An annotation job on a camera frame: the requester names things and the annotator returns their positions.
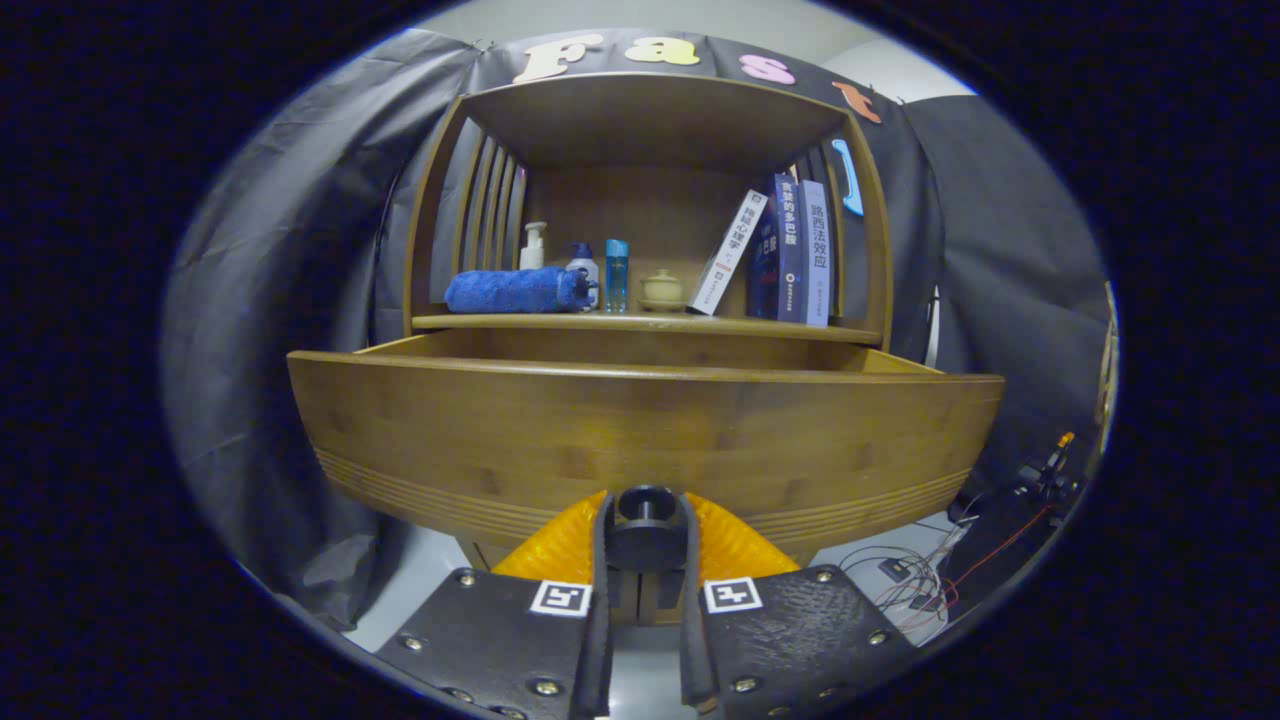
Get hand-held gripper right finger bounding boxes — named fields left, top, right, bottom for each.
left=680, top=488, right=917, bottom=720

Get dark blue book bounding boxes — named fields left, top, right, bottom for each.
left=748, top=173, right=805, bottom=323

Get clear blue bottle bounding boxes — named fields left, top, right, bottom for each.
left=604, top=238, right=630, bottom=313

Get wooden cabinet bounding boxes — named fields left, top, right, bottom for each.
left=403, top=72, right=894, bottom=629

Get white bottle with blue cap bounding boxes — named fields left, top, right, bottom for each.
left=566, top=243, right=601, bottom=311

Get beige ceramic lidded cup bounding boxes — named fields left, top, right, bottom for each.
left=640, top=268, right=687, bottom=312

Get blue rolled towel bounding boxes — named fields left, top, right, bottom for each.
left=444, top=266, right=599, bottom=314

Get orange and black tool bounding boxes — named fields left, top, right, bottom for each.
left=1020, top=430, right=1079, bottom=491

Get white book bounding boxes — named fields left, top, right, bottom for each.
left=688, top=190, right=769, bottom=317

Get black backdrop cloth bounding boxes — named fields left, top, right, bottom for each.
left=160, top=28, right=1113, bottom=631

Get wooden drawer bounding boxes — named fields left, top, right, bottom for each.
left=287, top=328, right=1005, bottom=561

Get black round drawer knob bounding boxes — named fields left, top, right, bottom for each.
left=605, top=485, right=691, bottom=573

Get wooden countertop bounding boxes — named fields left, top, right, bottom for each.
left=412, top=305, right=883, bottom=347

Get pale grey-blue book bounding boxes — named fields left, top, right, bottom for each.
left=798, top=180, right=833, bottom=329

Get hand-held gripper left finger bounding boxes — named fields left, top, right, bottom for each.
left=375, top=488, right=616, bottom=720

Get tangle of floor cables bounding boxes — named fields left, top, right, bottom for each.
left=840, top=520, right=991, bottom=616

